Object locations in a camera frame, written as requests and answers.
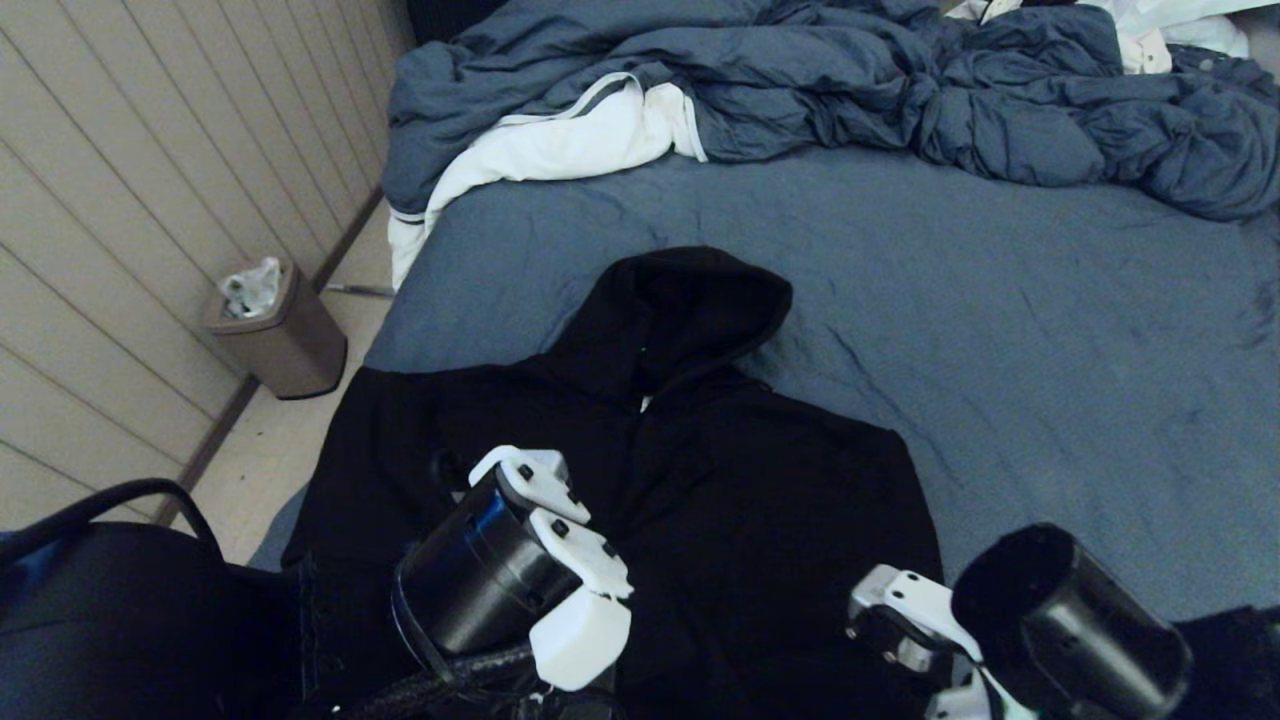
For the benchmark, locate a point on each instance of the black zip hoodie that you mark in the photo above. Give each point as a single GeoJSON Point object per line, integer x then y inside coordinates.
{"type": "Point", "coordinates": [720, 500]}

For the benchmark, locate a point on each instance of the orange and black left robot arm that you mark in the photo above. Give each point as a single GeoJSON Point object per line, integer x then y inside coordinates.
{"type": "Point", "coordinates": [150, 630]}

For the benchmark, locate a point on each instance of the white garment with grey stripe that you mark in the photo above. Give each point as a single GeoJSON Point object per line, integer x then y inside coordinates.
{"type": "Point", "coordinates": [560, 140]}

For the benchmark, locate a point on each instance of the grey metal rod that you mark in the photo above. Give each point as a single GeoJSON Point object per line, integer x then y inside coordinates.
{"type": "Point", "coordinates": [360, 291]}

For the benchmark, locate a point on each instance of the rumpled blue duvet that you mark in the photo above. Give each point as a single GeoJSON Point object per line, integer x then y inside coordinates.
{"type": "Point", "coordinates": [800, 70]}

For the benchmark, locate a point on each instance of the beige trash bin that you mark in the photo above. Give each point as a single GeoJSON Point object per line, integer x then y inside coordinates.
{"type": "Point", "coordinates": [290, 345]}

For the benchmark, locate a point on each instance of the blue bed sheet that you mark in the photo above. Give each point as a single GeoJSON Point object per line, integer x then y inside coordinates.
{"type": "Point", "coordinates": [1000, 330]}

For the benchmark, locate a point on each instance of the clear plastic bin bag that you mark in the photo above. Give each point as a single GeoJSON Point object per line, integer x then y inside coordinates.
{"type": "Point", "coordinates": [250, 288]}

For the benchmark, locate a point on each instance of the black headboard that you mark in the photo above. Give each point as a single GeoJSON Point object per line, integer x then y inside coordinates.
{"type": "Point", "coordinates": [440, 15]}

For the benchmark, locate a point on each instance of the cream rumpled garment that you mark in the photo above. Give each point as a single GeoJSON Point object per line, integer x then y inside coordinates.
{"type": "Point", "coordinates": [1150, 50]}

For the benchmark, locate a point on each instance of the white pillow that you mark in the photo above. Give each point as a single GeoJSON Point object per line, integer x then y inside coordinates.
{"type": "Point", "coordinates": [1195, 30]}

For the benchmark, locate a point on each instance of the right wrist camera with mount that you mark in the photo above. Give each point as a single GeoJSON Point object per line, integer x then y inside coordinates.
{"type": "Point", "coordinates": [920, 630]}

